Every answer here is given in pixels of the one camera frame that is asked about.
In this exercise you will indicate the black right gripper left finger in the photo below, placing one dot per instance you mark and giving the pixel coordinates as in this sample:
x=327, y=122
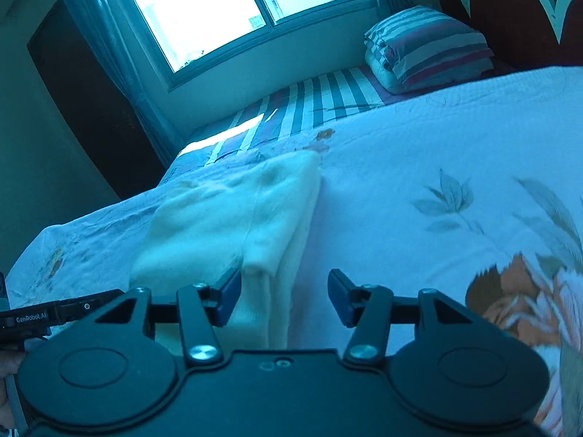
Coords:
x=114, y=366

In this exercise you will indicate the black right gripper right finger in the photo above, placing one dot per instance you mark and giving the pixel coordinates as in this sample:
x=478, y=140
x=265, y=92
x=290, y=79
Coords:
x=446, y=364

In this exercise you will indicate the cream knitted sweater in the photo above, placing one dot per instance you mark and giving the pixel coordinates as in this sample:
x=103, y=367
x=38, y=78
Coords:
x=257, y=221

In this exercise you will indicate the person's left hand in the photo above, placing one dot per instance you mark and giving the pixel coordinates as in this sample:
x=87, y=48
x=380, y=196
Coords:
x=10, y=363

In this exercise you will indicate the white floral bedspread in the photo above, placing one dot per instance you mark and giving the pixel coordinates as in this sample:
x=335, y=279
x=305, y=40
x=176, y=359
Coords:
x=475, y=191

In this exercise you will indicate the striped bed sheet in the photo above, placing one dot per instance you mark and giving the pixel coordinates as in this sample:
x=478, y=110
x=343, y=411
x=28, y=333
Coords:
x=290, y=111

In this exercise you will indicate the folded striped quilt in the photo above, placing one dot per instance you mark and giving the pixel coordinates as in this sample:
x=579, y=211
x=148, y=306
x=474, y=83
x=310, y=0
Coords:
x=420, y=48

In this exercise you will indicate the blue left curtain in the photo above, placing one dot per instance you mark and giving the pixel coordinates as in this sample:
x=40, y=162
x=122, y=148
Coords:
x=99, y=26

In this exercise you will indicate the red heart-shaped headboard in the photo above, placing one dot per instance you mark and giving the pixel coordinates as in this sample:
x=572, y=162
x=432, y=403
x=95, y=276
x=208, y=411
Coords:
x=525, y=34

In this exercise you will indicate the window with frame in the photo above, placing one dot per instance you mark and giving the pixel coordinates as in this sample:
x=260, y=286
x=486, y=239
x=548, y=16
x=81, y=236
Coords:
x=185, y=37

